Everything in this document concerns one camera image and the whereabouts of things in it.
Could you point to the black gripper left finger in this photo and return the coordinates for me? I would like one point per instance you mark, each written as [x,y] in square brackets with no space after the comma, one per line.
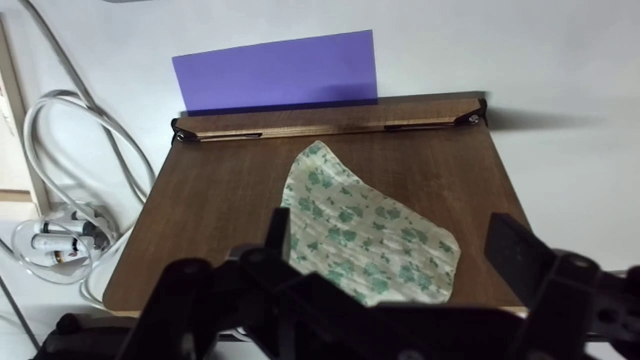
[278,233]

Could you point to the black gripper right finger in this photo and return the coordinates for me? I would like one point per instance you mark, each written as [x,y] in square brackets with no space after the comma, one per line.
[517,253]

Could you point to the white cloth with green print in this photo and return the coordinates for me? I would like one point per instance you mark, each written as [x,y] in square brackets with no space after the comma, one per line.
[360,230]

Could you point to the brown wooden book stand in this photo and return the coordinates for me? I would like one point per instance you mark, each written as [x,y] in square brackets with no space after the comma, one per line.
[346,186]

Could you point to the purple plastic sheet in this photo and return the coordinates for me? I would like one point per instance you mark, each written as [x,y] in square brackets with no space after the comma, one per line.
[281,71]

